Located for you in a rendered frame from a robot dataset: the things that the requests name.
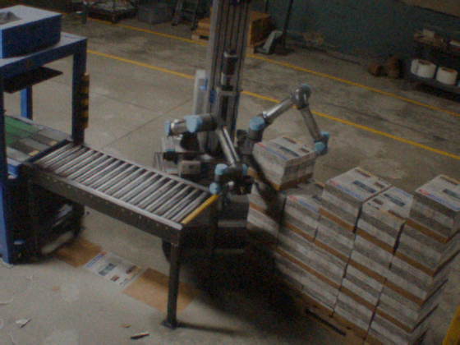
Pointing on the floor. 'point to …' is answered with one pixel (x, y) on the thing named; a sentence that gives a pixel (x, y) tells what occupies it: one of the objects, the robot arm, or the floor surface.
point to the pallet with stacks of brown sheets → (257, 34)
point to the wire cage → (106, 7)
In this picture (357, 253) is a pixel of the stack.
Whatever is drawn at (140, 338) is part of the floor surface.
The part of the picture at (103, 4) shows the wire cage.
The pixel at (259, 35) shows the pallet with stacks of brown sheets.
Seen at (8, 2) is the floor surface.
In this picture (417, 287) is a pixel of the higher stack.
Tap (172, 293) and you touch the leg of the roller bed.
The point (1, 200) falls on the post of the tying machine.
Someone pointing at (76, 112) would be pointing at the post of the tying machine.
